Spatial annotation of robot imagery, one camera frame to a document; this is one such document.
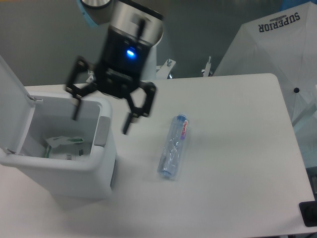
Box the white metal base frame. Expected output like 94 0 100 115
86 56 214 83

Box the white trash can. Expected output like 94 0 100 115
0 91 116 199

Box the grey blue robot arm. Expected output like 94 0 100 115
65 0 163 134

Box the white plastic packaging bag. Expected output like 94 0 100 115
44 136 92 161

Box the black device at table edge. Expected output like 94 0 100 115
299 201 317 227

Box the crushed clear plastic bottle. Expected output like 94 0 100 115
157 114 189 179

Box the white trash can lid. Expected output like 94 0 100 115
0 58 43 154

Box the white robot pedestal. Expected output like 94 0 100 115
140 45 157 81

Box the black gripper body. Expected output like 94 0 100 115
95 26 152 98

